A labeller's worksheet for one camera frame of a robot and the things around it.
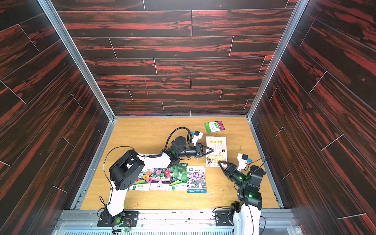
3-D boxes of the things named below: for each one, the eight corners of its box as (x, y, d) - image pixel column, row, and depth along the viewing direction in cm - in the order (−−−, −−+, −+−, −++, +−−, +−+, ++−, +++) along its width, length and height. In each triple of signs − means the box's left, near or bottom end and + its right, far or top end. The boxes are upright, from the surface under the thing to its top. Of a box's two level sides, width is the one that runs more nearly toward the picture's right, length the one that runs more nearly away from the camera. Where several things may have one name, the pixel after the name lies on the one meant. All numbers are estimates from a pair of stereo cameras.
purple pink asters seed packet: (150, 191, 86) (149, 190, 85) (153, 169, 95) (153, 167, 93) (169, 191, 86) (168, 190, 84) (170, 168, 95) (170, 167, 93)
